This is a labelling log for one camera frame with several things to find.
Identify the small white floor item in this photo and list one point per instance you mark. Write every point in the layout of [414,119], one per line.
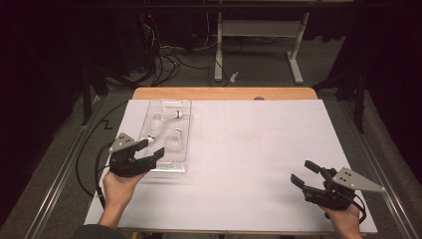
[234,77]

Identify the white metal desk frame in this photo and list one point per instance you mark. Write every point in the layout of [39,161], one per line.
[258,28]

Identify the black metal stand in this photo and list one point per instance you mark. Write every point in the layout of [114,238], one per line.
[359,106]
[86,99]

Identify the person's left hand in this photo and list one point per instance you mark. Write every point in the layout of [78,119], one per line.
[117,192]

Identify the clear plastic box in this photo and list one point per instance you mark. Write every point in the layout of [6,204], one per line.
[184,156]

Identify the person's right hand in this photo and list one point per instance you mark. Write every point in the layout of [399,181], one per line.
[346,225]

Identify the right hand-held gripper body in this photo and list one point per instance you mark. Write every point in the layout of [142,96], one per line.
[335,198]

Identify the white shuttlecock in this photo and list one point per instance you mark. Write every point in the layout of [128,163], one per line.
[173,142]
[170,115]
[154,127]

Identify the dark computer case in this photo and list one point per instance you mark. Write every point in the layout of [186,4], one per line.
[132,43]

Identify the metal floor rail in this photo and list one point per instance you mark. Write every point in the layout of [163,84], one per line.
[381,166]
[56,186]

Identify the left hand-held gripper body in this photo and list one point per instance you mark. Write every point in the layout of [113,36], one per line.
[124,166]

